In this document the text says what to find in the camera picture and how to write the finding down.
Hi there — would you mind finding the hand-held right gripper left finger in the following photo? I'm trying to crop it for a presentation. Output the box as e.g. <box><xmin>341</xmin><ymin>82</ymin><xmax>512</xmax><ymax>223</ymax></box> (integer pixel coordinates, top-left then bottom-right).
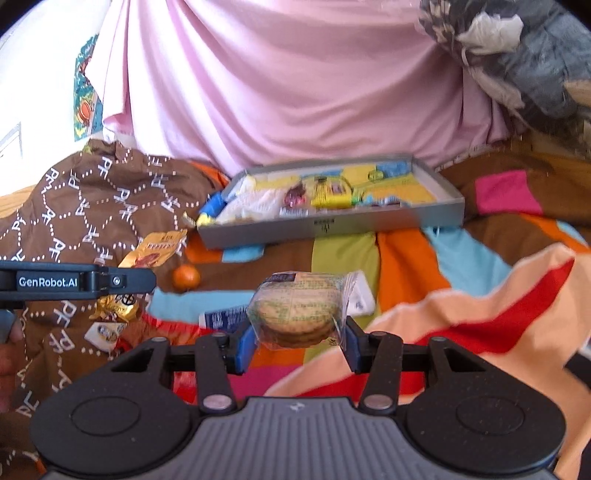
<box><xmin>110</xmin><ymin>323</ymin><xmax>258</xmax><ymax>414</ymax></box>

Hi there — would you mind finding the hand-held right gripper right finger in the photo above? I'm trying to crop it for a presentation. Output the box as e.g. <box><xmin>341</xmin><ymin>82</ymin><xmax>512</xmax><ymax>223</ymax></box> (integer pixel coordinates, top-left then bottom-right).
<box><xmin>343</xmin><ymin>316</ymin><xmax>489</xmax><ymax>414</ymax></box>

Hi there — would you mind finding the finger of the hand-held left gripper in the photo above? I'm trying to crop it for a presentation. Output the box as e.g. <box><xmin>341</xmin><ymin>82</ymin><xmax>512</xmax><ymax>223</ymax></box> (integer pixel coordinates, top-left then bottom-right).
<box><xmin>95</xmin><ymin>266</ymin><xmax>157</xmax><ymax>296</ymax></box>

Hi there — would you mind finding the clear round cookie packet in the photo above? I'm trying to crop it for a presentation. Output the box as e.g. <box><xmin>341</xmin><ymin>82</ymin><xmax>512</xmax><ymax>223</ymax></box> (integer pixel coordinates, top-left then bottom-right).
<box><xmin>246</xmin><ymin>271</ymin><xmax>359</xmax><ymax>350</ymax></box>

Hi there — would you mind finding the grey cardboard tray box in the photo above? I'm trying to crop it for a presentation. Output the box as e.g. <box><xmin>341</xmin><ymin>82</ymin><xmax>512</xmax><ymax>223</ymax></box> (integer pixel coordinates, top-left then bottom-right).
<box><xmin>196</xmin><ymin>152</ymin><xmax>467</xmax><ymax>250</ymax></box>

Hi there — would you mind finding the yellow cracker packet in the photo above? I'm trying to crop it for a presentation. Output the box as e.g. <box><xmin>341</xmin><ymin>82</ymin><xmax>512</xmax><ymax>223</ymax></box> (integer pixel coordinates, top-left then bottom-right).
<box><xmin>310</xmin><ymin>176</ymin><xmax>354</xmax><ymax>210</ymax></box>

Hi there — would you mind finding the person's left hand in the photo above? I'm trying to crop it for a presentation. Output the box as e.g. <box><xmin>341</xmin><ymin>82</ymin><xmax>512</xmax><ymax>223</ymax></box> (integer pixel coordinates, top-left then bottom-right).
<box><xmin>0</xmin><ymin>340</ymin><xmax>29</xmax><ymax>412</ymax></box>

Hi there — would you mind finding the crumpled gold candy packet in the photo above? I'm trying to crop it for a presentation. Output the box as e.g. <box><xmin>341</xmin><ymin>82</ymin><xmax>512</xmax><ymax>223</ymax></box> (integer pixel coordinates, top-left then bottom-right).
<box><xmin>89</xmin><ymin>294</ymin><xmax>142</xmax><ymax>325</ymax></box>

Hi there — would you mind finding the long dark blue packet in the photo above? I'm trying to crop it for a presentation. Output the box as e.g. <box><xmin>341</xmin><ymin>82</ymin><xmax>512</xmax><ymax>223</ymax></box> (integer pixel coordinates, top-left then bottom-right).
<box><xmin>199</xmin><ymin>271</ymin><xmax>376</xmax><ymax>334</ymax></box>

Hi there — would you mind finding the orange gold snack packet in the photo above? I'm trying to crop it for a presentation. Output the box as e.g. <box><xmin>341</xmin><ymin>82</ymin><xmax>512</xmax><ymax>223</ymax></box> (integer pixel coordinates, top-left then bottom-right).
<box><xmin>118</xmin><ymin>229</ymin><xmax>188</xmax><ymax>270</ymax></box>

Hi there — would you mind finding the small orange tangerine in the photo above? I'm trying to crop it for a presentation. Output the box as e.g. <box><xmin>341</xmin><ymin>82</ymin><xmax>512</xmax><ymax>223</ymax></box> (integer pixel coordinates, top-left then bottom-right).
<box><xmin>172</xmin><ymin>263</ymin><xmax>202</xmax><ymax>293</ymax></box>

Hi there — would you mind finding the small white printed packet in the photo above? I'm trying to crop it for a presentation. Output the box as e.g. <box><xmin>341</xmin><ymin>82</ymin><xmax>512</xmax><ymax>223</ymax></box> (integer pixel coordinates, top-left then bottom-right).
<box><xmin>84</xmin><ymin>321</ymin><xmax>129</xmax><ymax>354</ymax></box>

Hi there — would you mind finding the brown patterned cloth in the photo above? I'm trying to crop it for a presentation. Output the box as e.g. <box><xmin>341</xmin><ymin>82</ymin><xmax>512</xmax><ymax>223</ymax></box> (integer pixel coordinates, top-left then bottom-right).
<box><xmin>0</xmin><ymin>138</ymin><xmax>232</xmax><ymax>462</ymax></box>

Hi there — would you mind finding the blue and yellow packet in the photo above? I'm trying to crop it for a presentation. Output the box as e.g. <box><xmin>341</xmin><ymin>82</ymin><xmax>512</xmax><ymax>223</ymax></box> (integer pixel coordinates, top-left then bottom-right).
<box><xmin>197</xmin><ymin>193</ymin><xmax>228</xmax><ymax>228</ymax></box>

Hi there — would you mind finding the colourful cartoon printed blanket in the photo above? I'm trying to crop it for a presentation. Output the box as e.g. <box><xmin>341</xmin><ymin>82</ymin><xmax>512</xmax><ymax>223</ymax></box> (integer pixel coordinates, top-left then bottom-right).
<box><xmin>115</xmin><ymin>154</ymin><xmax>591</xmax><ymax>480</ymax></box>

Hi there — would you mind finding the white snack packet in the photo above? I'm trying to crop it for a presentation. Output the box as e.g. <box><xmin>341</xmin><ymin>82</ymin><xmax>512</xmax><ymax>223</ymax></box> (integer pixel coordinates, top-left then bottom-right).
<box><xmin>249</xmin><ymin>188</ymin><xmax>306</xmax><ymax>219</ymax></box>
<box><xmin>222</xmin><ymin>176</ymin><xmax>260</xmax><ymax>221</ymax></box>

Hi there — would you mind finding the dark red candy packet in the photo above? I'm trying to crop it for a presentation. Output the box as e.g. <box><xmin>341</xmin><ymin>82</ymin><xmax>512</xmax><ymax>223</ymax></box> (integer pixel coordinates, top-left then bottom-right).
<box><xmin>282</xmin><ymin>184</ymin><xmax>308</xmax><ymax>207</ymax></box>

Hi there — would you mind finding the pink cloth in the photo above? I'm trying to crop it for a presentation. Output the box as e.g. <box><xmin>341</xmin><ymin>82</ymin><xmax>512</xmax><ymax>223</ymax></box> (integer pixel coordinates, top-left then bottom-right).
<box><xmin>87</xmin><ymin>0</ymin><xmax>514</xmax><ymax>179</ymax></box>

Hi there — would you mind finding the bagged grey clothing pile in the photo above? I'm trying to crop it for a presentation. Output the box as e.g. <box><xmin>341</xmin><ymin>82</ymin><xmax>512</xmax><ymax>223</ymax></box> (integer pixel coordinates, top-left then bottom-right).
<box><xmin>417</xmin><ymin>0</ymin><xmax>591</xmax><ymax>136</ymax></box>

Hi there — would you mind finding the cartoon wall poster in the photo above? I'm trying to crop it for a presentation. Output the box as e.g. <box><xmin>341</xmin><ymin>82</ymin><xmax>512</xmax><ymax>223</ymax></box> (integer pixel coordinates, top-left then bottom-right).
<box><xmin>73</xmin><ymin>34</ymin><xmax>105</xmax><ymax>142</ymax></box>

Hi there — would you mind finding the wooden bed frame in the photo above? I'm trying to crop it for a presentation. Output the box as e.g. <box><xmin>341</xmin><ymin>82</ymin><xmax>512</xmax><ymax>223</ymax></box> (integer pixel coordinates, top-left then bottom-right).
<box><xmin>438</xmin><ymin>126</ymin><xmax>591</xmax><ymax>172</ymax></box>

